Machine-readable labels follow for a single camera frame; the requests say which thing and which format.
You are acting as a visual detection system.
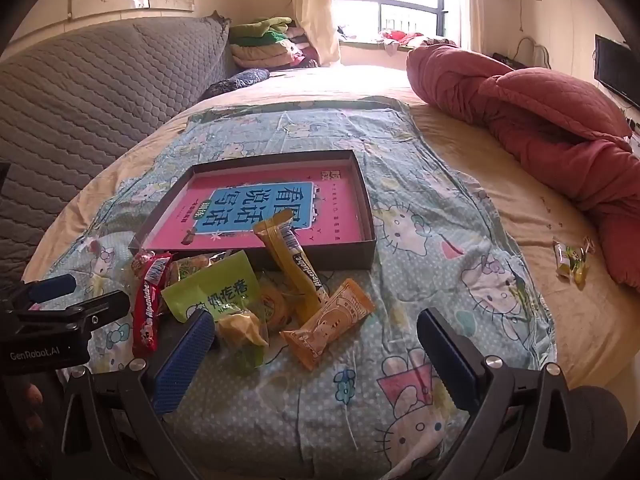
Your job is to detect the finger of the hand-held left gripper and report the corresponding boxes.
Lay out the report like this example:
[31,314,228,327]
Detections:
[7,290,132,333]
[0,274,78,311]

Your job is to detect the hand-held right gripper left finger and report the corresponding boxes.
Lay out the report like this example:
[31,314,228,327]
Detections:
[60,308,217,480]

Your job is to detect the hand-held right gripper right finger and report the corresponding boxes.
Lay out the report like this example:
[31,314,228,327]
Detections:
[416,308,577,480]

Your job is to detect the red candy packet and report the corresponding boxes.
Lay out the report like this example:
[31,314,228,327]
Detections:
[131,252,173,358]

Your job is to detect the yellow cake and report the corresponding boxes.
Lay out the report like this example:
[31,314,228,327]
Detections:
[215,310,271,376]

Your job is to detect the green snack packet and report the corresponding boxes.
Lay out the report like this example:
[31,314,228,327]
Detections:
[161,251,262,323]

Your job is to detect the brown pastry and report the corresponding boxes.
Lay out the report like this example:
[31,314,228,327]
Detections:
[167,254,228,286]

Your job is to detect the round pastry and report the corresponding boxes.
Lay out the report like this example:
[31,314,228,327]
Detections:
[255,272,297,332]

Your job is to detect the orange snack packet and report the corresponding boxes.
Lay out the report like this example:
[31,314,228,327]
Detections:
[281,280,376,371]

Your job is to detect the yellow stick packet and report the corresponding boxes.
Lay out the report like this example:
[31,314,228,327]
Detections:
[252,210,328,326]

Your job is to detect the grey cardboard box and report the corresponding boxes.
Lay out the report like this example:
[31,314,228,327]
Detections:
[129,149,377,271]

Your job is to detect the person's left hand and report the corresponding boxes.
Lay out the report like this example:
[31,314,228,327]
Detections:
[17,381,50,433]

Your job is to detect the cartoon cat printed blanket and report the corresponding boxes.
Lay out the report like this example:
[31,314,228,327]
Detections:
[30,97,556,480]

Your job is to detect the bed with beige sheet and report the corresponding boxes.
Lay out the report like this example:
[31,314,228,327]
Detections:
[20,62,640,480]

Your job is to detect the pink book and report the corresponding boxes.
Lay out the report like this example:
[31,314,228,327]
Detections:
[150,162,375,253]

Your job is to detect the grey quilted headboard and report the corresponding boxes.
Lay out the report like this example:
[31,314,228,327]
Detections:
[0,16,236,281]

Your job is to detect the red quilt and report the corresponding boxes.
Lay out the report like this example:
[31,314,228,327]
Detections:
[406,42,640,288]

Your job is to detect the dark blue pillow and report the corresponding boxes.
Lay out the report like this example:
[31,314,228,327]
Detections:
[197,67,271,103]

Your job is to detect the stack of folded blankets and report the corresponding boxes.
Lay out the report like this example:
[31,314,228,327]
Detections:
[227,16,321,71]

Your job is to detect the clothes on window sill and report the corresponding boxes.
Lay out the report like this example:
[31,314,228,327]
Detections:
[377,29,458,56]

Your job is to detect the black television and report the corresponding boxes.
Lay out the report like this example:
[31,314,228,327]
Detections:
[594,34,640,108]

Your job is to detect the cream curtain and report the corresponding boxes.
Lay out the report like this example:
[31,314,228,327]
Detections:
[457,0,488,53]
[291,0,342,66]

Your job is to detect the white looped cable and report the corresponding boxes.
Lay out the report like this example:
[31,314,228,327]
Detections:
[515,36,552,70]

